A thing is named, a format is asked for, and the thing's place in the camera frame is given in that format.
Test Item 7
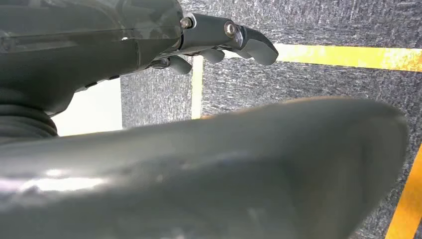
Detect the white flat panel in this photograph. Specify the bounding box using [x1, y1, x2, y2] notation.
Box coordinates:
[50, 78, 123, 137]

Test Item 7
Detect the ribbed grey left arm sleeve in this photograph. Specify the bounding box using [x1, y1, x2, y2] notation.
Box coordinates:
[0, 96, 59, 146]

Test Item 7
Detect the pale floor tape strip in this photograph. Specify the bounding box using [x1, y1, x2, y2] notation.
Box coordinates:
[191, 55, 205, 120]

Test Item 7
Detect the long yellow floor tape strip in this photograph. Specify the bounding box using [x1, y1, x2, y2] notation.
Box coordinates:
[275, 43, 422, 73]

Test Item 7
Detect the slanted yellow floor tape strip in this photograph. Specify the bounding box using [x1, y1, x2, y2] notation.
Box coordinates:
[384, 143, 422, 239]

